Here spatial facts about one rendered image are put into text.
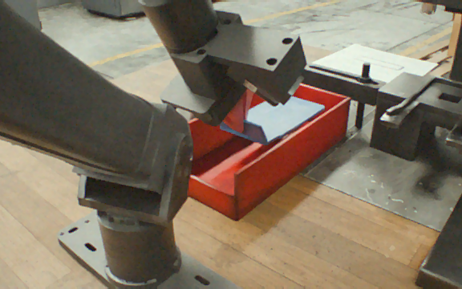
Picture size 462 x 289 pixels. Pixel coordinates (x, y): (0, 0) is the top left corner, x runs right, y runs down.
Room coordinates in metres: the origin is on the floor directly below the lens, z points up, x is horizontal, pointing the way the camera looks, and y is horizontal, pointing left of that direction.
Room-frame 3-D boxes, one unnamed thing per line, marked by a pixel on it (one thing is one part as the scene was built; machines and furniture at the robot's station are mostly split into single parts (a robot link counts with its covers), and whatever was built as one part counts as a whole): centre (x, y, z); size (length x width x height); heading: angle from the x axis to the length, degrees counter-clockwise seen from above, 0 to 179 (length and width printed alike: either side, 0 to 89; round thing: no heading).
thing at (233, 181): (0.49, -0.03, 0.93); 0.25 x 0.12 x 0.06; 141
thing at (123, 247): (0.28, 0.09, 0.94); 0.20 x 0.07 x 0.08; 51
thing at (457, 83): (0.53, -0.31, 0.98); 0.07 x 0.01 x 0.03; 51
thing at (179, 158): (0.29, 0.09, 1.00); 0.09 x 0.06 x 0.06; 72
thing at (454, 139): (0.41, -0.26, 0.98); 0.07 x 0.02 x 0.01; 141
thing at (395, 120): (0.46, -0.20, 0.98); 0.07 x 0.02 x 0.01; 141
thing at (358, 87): (0.60, -0.15, 0.95); 0.15 x 0.03 x 0.10; 51
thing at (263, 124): (0.50, -0.05, 0.96); 0.15 x 0.07 x 0.03; 141
